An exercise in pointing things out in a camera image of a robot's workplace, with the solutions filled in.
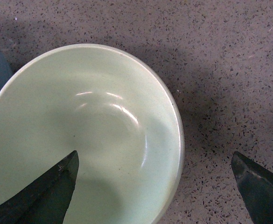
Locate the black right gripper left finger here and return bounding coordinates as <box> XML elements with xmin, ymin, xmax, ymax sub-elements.
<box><xmin>0</xmin><ymin>150</ymin><xmax>79</xmax><ymax>224</ymax></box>

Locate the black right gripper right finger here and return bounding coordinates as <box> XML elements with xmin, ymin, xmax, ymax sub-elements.
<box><xmin>231</xmin><ymin>151</ymin><xmax>273</xmax><ymax>224</ymax></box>

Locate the green bowl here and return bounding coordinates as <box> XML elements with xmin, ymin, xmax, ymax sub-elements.
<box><xmin>0</xmin><ymin>44</ymin><xmax>184</xmax><ymax>224</ymax></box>

